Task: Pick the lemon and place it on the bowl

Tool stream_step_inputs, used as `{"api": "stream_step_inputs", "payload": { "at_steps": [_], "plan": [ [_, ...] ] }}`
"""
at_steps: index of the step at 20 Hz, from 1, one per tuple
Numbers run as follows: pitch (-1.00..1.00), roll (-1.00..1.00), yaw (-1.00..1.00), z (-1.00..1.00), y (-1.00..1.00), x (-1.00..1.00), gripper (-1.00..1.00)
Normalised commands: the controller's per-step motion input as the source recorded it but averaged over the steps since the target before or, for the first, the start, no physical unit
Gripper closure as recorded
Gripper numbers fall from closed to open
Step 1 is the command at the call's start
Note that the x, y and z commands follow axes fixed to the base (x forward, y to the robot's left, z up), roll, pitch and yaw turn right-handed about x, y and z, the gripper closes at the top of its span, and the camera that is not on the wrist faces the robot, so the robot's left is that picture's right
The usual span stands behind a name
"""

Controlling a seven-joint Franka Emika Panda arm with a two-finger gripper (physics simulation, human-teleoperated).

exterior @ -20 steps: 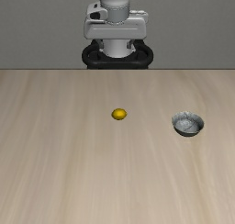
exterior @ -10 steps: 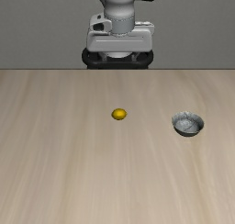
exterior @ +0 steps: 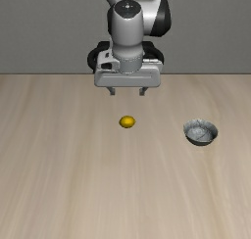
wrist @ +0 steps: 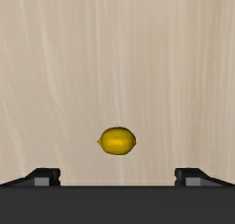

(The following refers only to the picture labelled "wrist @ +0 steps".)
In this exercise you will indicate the yellow lemon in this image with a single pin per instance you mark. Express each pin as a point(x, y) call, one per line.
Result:
point(117, 140)

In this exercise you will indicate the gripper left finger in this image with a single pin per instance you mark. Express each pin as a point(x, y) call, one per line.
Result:
point(46, 176)

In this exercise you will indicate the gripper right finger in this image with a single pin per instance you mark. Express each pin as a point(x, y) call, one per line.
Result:
point(189, 176)

